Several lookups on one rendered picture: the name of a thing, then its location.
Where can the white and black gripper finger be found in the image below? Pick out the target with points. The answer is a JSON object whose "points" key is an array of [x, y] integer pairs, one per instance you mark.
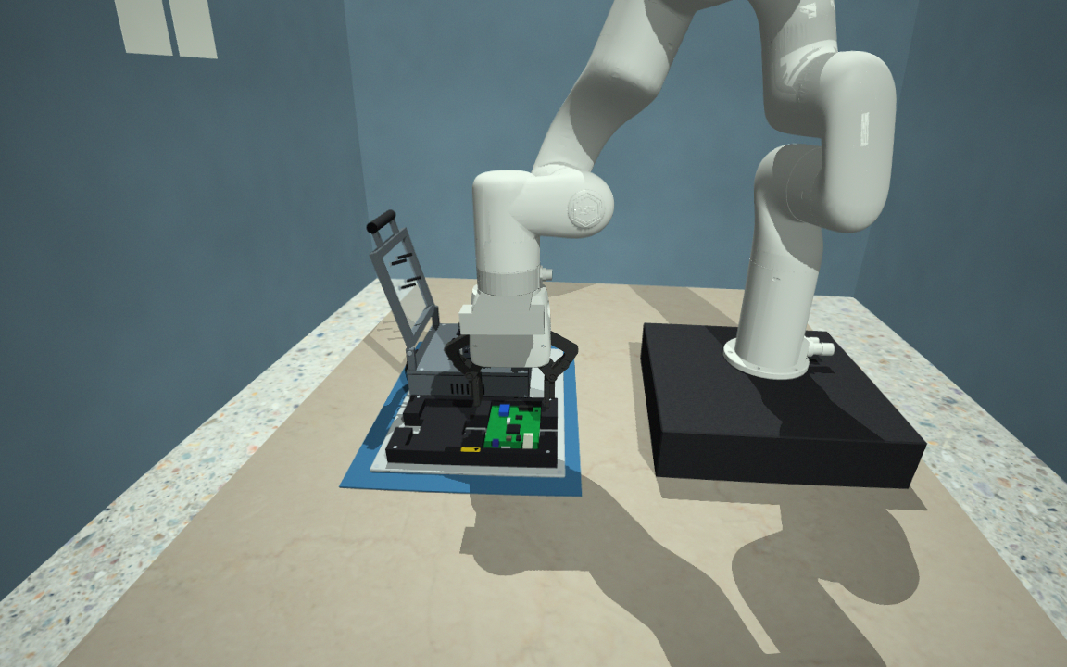
{"points": [[471, 371], [554, 369]]}

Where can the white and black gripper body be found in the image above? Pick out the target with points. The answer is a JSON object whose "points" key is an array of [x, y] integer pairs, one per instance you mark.
{"points": [[515, 350]]}

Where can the green circuit board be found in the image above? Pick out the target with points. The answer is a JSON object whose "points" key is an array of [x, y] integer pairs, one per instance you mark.
{"points": [[508, 427]]}

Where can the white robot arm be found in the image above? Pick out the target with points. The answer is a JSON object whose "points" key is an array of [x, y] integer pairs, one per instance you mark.
{"points": [[848, 99]]}

